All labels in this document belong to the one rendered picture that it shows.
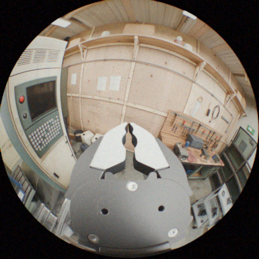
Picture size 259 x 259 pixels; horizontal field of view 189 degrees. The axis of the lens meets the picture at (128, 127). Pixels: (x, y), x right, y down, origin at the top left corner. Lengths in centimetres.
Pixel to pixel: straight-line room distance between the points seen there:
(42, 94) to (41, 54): 37
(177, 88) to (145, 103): 71
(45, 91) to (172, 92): 180
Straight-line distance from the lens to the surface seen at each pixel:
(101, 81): 180
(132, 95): 156
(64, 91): 263
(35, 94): 82
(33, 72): 85
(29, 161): 43
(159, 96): 156
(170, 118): 162
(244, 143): 368
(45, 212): 122
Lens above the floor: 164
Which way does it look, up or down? 31 degrees down
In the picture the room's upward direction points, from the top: 13 degrees clockwise
